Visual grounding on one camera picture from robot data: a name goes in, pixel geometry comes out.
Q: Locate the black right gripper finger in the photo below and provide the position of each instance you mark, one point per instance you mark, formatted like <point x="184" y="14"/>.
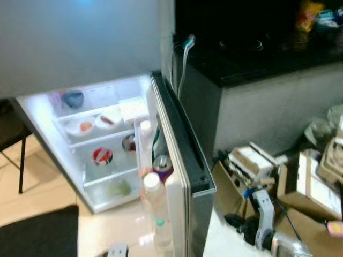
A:
<point x="235" y="220"/>

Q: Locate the silver fridge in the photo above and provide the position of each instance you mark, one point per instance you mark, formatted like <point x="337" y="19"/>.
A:
<point x="80" y="43"/>

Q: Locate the small open cardboard box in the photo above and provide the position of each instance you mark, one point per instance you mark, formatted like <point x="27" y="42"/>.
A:
<point x="236" y="179"/>

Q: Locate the large open cardboard box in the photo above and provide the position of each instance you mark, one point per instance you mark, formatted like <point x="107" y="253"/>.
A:
<point x="308" y="198"/>

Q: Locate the clear water bottle teal cap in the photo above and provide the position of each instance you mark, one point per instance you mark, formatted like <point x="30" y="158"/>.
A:
<point x="159" y="223"/>

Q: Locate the clear bottle white cap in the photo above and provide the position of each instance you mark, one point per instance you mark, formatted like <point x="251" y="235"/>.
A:
<point x="154" y="201"/>
<point x="144" y="129"/>

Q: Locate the purple drink can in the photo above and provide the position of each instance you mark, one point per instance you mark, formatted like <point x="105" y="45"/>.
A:
<point x="163" y="167"/>

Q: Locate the flattened cardboard stack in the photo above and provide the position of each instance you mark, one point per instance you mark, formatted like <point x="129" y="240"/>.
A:
<point x="332" y="160"/>

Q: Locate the clear door shelf with groceries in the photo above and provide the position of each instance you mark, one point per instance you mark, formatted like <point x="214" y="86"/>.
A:
<point x="143" y="160"/>

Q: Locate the pale green food item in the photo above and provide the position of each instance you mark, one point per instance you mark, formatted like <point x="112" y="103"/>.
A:
<point x="120" y="188"/>

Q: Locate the grey green bag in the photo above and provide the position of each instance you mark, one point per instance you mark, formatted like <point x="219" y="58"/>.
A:
<point x="324" y="128"/>

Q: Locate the steel bowl with red food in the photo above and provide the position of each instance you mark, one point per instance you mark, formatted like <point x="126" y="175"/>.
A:
<point x="128" y="143"/>

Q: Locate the red round container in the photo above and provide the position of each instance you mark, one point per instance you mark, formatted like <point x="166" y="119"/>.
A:
<point x="102" y="156"/>

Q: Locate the white lidded container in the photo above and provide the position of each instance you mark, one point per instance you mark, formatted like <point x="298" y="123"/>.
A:
<point x="134" y="110"/>

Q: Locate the white bowl with orange food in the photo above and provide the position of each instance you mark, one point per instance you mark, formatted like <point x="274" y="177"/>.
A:
<point x="81" y="127"/>

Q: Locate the black floor mat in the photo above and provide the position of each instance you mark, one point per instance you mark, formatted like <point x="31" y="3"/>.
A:
<point x="37" y="233"/>

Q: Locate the dark blue bowl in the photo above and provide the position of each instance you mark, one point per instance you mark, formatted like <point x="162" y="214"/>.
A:
<point x="72" y="99"/>

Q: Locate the orange snack bag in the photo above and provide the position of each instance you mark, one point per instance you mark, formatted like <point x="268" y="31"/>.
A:
<point x="308" y="19"/>

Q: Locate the blue white packet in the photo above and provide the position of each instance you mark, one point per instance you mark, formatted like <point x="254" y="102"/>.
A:
<point x="328" y="17"/>

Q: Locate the black tripod stand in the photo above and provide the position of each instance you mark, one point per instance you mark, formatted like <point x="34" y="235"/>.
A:
<point x="13" y="144"/>

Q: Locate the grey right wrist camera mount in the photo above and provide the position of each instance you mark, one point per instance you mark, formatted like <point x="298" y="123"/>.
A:
<point x="262" y="217"/>

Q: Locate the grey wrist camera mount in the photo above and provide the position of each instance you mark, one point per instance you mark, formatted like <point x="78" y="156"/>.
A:
<point x="262" y="217"/>
<point x="118" y="250"/>

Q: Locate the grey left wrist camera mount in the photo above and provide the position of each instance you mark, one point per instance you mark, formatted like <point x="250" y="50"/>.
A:
<point x="118" y="250"/>

